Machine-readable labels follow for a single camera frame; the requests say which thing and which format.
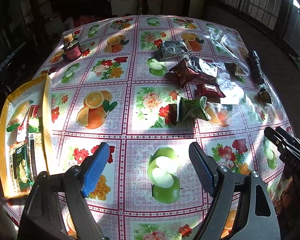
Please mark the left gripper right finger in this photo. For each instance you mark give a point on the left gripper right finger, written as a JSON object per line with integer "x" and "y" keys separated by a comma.
{"x": 255, "y": 217}

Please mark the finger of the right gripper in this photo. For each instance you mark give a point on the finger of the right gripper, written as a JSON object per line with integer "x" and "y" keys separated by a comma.
{"x": 288, "y": 137}
{"x": 276, "y": 136}

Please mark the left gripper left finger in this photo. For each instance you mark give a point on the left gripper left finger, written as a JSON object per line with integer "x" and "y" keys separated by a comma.
{"x": 42, "y": 216}

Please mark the dark green biscuit bar pack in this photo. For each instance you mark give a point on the dark green biscuit bar pack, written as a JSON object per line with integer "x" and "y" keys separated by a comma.
{"x": 22, "y": 168}

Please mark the orange cracker pack with barcode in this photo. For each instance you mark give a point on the orange cracker pack with barcode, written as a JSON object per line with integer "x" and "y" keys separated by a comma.
{"x": 36, "y": 154}

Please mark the red white small snack packet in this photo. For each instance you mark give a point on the red white small snack packet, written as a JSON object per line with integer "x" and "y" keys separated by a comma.
{"x": 22, "y": 131}

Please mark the green white torn snack bag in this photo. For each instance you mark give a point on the green white torn snack bag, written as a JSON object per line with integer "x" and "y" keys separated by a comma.
{"x": 34, "y": 125}

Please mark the red labelled snack packet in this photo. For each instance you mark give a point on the red labelled snack packet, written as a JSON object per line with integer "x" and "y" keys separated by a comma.
{"x": 209, "y": 90}

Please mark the green yellow cracker pack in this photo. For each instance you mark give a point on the green yellow cracker pack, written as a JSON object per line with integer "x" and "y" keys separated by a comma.
{"x": 18, "y": 116}

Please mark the small red candy packet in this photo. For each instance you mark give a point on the small red candy packet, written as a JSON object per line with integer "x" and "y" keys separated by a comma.
{"x": 34, "y": 110}

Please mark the green crinkled snack packet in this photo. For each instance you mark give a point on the green crinkled snack packet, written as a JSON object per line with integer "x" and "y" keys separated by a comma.
{"x": 192, "y": 109}

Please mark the silver black foil snack bag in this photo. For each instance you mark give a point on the silver black foil snack bag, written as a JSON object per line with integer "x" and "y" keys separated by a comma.
{"x": 205, "y": 71}

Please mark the maroon snack bag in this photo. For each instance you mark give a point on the maroon snack bag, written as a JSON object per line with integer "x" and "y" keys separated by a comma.
{"x": 184, "y": 71}

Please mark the grey foil snack packet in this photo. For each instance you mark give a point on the grey foil snack packet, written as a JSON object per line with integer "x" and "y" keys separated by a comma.
{"x": 170, "y": 49}

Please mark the small clear green-edged cookie pack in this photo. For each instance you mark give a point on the small clear green-edged cookie pack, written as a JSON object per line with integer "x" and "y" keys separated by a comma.
{"x": 219, "y": 114}

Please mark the person's right hand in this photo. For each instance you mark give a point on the person's right hand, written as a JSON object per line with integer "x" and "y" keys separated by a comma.
{"x": 285, "y": 195}

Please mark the small dark triangular wrapper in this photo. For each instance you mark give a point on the small dark triangular wrapper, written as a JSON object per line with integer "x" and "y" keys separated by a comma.
{"x": 264, "y": 96}

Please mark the yellow cardboard box tray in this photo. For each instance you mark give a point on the yellow cardboard box tray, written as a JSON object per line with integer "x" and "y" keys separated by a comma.
{"x": 40, "y": 91}

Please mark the black flashlight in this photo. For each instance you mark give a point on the black flashlight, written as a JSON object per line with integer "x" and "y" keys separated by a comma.
{"x": 256, "y": 67}

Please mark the small olive wrapper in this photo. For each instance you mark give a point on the small olive wrapper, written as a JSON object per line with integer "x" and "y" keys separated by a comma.
{"x": 235, "y": 69}

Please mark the clear plastic sheet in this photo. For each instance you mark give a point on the clear plastic sheet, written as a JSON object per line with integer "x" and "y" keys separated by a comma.
{"x": 228, "y": 43}

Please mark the window with grille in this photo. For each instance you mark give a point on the window with grille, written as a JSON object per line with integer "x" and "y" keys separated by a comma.
{"x": 282, "y": 16}

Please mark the floral fruit vinyl tablecloth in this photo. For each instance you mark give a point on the floral fruit vinyl tablecloth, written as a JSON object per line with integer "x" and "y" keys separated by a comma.
{"x": 116, "y": 93}

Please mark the dark red cork-topped jar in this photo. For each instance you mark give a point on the dark red cork-topped jar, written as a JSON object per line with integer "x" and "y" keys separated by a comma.
{"x": 72, "y": 48}

